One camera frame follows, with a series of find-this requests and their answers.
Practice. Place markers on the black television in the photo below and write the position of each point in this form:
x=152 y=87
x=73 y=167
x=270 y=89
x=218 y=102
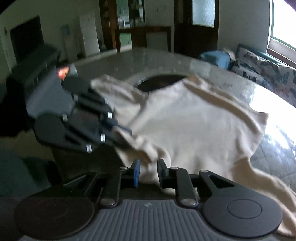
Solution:
x=26 y=39

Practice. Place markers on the butterfly print cushion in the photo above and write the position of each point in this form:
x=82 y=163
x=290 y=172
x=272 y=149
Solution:
x=259 y=67

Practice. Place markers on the black round induction cooktop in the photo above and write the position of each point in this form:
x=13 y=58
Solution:
x=157 y=83

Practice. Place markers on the blue towel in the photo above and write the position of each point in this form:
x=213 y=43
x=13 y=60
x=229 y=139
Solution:
x=215 y=59

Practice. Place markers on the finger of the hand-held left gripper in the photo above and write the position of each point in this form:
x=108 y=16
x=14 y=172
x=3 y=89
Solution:
x=94 y=104
x=92 y=132

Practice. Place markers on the green framed window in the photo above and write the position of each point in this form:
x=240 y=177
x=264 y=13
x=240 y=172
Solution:
x=284 y=20

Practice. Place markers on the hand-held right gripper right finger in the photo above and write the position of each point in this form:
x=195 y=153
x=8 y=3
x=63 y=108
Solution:
x=162 y=172

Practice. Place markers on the dark wooden door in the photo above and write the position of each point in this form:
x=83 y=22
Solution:
x=196 y=39

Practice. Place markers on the dark wooden console table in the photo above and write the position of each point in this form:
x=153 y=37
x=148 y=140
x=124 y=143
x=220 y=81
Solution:
x=138 y=30

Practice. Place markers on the white fridge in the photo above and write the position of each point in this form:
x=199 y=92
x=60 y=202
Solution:
x=89 y=34

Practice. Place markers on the dark teal cloth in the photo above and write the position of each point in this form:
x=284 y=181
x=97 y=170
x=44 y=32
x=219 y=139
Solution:
x=20 y=173

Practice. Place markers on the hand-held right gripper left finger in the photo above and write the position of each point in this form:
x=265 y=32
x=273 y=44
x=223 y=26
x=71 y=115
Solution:
x=137 y=172

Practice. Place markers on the dark wooden shelf cabinet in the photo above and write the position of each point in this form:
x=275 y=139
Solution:
x=111 y=27

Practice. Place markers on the cream cloth towel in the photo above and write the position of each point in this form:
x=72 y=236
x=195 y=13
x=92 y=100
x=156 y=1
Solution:
x=196 y=125

